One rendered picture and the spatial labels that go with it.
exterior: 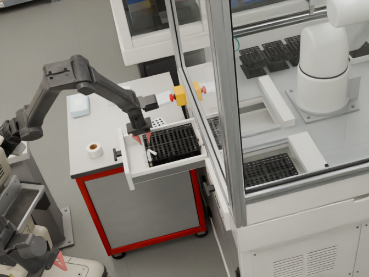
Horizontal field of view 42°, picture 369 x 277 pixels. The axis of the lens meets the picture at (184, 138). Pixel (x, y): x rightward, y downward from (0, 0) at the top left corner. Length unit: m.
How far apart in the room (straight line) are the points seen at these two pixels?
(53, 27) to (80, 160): 3.02
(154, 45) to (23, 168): 0.95
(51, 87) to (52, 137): 2.30
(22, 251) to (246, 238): 0.74
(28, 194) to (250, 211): 0.80
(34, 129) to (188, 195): 1.03
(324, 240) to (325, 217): 0.16
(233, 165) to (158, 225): 1.24
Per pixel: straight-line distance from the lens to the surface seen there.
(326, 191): 1.68
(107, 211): 2.48
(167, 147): 2.04
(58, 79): 1.46
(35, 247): 1.46
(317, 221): 1.79
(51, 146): 3.67
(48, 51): 4.79
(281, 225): 1.73
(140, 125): 1.91
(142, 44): 2.70
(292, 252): 1.91
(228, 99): 1.27
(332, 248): 1.99
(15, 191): 1.86
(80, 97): 2.61
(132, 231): 2.63
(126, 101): 1.74
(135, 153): 2.14
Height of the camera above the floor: 2.28
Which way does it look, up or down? 42 degrees down
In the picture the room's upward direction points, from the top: 11 degrees counter-clockwise
